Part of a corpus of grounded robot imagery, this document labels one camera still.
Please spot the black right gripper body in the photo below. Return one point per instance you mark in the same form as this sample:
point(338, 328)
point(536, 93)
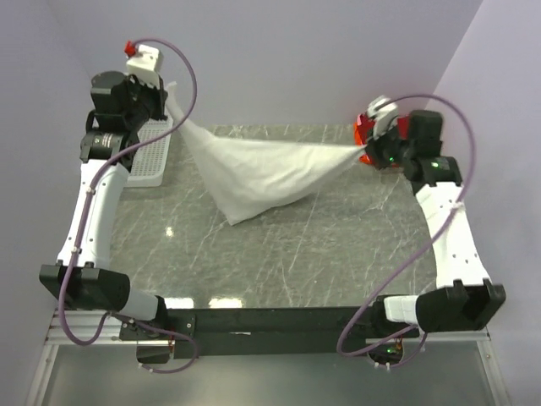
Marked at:
point(389, 149)

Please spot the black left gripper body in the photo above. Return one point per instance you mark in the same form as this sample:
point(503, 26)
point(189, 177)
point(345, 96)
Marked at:
point(148, 101)

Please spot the white t shirt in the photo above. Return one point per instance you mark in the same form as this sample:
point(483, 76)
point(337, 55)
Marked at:
point(246, 177)

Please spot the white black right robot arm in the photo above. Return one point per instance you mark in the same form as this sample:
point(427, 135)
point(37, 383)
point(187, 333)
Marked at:
point(464, 299)

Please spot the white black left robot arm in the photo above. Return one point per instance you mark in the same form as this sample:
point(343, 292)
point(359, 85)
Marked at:
point(81, 277)

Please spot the folded red t shirt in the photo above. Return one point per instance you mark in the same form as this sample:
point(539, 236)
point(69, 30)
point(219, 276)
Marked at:
point(402, 124)

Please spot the white plastic basket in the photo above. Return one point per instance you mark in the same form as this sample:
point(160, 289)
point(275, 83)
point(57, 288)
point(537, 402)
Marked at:
point(150, 161)

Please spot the black base crossbar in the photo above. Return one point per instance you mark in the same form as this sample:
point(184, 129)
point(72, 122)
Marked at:
point(269, 331)

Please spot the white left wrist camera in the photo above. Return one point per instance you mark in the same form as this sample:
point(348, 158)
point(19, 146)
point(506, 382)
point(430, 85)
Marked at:
point(144, 62)

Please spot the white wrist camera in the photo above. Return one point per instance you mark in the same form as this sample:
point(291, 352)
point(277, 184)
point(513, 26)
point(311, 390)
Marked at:
point(144, 62)
point(384, 113)

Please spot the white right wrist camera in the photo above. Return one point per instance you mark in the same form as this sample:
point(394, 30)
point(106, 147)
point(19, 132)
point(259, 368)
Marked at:
point(384, 113)

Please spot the aluminium rail frame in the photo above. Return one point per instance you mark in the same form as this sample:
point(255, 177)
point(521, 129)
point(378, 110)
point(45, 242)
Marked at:
point(179, 333)

